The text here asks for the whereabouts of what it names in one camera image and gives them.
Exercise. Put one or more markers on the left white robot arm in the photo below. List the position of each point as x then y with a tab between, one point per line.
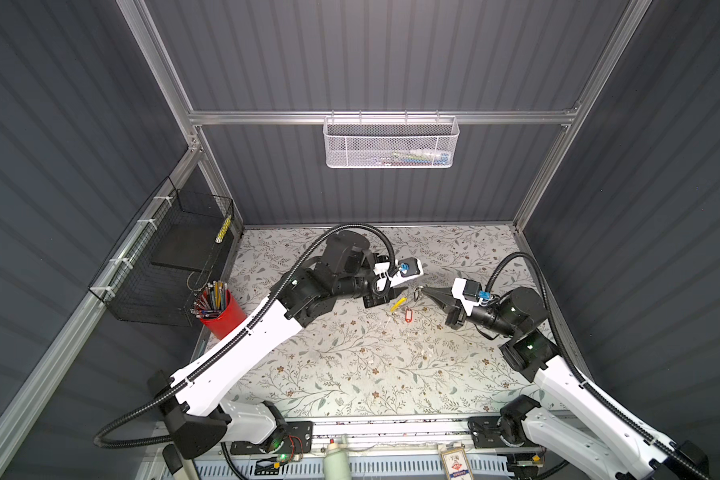
200	416

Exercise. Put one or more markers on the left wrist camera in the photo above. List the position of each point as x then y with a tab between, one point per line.
407	270

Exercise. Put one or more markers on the white bottle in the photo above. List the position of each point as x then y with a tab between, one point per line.
336	464

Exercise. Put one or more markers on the yellow marker in basket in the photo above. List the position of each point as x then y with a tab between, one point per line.
223	230

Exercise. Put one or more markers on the playing card box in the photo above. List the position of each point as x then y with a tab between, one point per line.
455	462

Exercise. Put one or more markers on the black wire basket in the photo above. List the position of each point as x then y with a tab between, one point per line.
167	255

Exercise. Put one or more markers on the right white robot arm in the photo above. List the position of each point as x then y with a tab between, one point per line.
615	444

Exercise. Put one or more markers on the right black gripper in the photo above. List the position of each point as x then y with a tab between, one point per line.
455	318

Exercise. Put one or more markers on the red pencil cup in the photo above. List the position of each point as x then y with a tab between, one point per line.
217	309

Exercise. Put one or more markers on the white wire mesh basket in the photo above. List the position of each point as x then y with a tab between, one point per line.
390	142

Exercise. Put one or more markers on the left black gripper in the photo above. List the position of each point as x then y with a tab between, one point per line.
379	297

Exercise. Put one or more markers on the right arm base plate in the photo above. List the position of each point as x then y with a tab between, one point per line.
489	431

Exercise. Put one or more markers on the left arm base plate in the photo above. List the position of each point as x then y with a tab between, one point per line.
296	438

